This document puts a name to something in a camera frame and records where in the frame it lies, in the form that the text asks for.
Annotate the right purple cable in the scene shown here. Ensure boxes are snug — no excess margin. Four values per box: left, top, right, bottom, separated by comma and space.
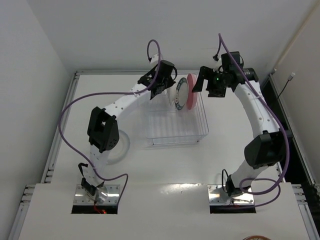
212, 32, 291, 208

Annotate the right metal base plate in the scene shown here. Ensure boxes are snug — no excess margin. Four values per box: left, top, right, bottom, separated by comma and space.
207, 184, 255, 207

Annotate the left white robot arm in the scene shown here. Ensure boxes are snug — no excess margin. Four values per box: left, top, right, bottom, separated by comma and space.
79, 58, 209, 199

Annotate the black usb cable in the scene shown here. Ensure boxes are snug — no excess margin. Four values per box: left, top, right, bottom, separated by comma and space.
276, 72, 296, 100

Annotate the brown bowl at edge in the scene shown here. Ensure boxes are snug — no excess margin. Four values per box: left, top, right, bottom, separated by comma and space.
243, 235, 271, 240

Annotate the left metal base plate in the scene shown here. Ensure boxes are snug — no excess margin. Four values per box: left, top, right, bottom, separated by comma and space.
73, 184, 120, 206

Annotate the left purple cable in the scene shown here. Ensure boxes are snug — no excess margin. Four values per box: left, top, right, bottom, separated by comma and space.
58, 39, 161, 205

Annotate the purple cable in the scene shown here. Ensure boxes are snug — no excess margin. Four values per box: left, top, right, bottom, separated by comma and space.
212, 32, 291, 208
58, 39, 161, 205

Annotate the clear wire dish rack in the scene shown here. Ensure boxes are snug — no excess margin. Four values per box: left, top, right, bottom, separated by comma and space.
144, 77, 210, 147

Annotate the metal base plate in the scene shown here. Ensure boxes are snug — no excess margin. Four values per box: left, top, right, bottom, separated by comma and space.
73, 184, 120, 206
207, 184, 255, 207

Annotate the pink plate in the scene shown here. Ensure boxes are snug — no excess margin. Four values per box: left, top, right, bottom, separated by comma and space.
186, 73, 198, 110

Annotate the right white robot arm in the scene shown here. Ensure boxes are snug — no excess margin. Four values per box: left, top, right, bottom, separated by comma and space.
203, 51, 290, 196

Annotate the green rimmed white plate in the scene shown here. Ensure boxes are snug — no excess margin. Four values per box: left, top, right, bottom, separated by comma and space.
174, 77, 189, 111

